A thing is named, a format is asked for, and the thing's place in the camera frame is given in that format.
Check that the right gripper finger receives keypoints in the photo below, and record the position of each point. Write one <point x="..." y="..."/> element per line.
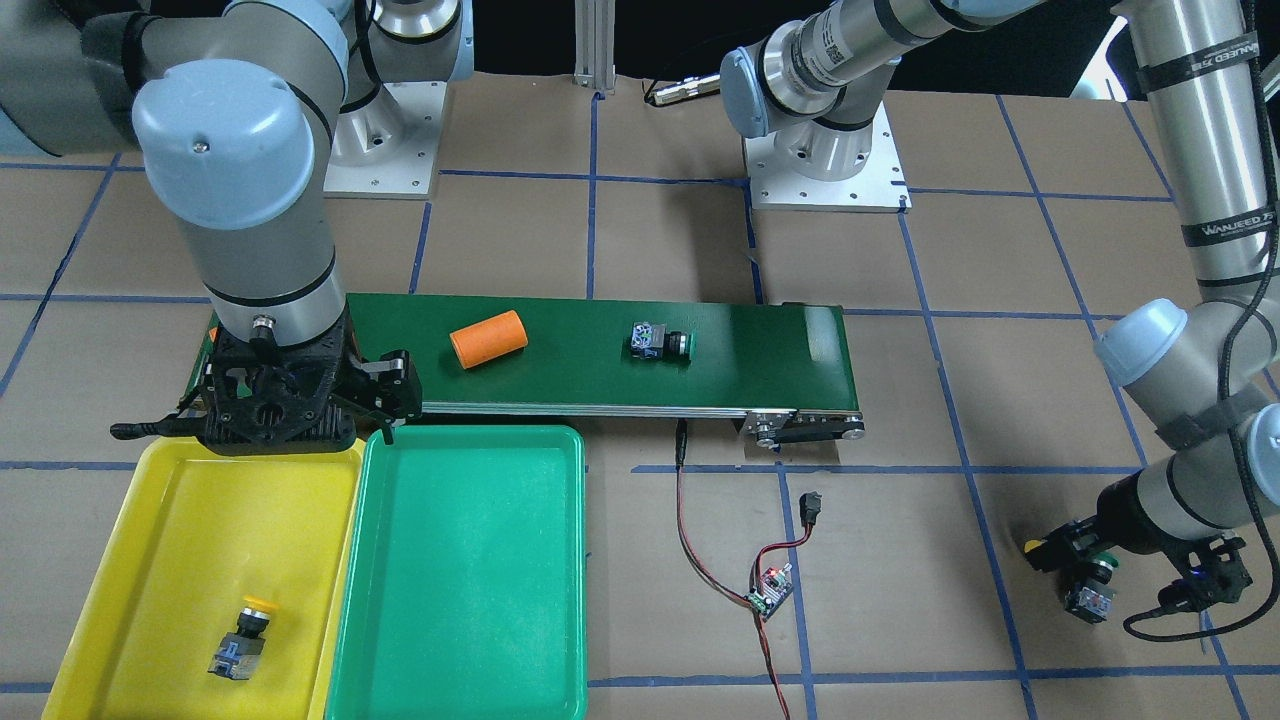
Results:
<point x="171" y="426"/>
<point x="388" y="390"/>

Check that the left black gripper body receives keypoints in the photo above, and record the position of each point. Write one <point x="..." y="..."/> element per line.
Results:
<point x="1127" y="526"/>

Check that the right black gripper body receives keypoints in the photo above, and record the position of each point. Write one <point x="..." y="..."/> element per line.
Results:
<point x="392" y="383"/>

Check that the plain orange cylinder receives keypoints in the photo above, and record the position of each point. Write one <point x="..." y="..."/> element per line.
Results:
<point x="489" y="339"/>

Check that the green push button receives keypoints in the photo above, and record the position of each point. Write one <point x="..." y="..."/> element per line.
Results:
<point x="655" y="341"/>
<point x="1090" y="603"/>
<point x="1101" y="567"/>

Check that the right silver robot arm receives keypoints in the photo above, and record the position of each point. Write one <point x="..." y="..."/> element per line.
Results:
<point x="238" y="117"/>

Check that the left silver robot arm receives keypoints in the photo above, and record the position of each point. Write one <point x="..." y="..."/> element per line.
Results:
<point x="1192" y="372"/>

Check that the yellow plastic tray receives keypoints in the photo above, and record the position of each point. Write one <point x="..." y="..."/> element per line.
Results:
<point x="196" y="533"/>

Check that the green plastic tray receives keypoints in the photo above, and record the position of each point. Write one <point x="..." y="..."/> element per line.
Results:
<point x="466" y="590"/>

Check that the green conveyor belt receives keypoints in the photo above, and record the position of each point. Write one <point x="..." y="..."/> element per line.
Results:
<point x="781" y="372"/>

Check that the small motor controller board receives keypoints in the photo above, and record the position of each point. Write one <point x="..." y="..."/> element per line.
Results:
<point x="772" y="589"/>

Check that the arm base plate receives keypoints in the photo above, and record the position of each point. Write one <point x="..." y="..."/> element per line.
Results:
<point x="388" y="148"/>
<point x="815" y="168"/>

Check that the black inline switch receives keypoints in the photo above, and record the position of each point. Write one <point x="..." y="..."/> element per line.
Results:
<point x="810" y="505"/>

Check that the aluminium frame post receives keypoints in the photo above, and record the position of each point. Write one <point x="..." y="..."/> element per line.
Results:
<point x="594" y="24"/>

